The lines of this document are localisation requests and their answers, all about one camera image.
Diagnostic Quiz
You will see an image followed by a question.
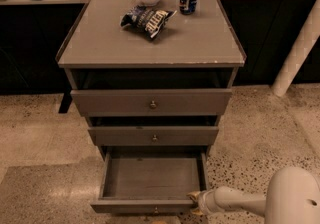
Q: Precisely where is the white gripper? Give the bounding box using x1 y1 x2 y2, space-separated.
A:
187 190 220 216

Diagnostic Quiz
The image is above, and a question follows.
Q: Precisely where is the grey bottom drawer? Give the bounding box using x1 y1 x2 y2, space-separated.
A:
91 146 209 215

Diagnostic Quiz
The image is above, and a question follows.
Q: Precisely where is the grey drawer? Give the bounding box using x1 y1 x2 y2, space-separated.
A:
71 88 231 117
91 146 209 215
88 126 219 146

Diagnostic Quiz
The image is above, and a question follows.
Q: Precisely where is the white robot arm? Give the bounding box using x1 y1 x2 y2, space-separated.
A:
187 167 320 224

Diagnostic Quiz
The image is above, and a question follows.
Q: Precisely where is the grey middle drawer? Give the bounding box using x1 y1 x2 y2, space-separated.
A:
88 126 219 146

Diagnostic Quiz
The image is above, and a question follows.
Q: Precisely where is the grey drawer cabinet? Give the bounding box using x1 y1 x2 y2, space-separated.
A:
55 0 247 216

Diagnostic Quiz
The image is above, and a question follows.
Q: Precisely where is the grey top drawer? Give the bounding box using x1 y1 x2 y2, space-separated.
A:
71 88 231 117

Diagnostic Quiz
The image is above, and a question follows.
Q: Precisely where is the blue white chip bag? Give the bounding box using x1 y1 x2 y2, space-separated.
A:
120 5 176 40

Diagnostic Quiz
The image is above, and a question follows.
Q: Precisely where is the white diagonal pole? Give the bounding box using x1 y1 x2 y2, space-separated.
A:
271 0 320 97

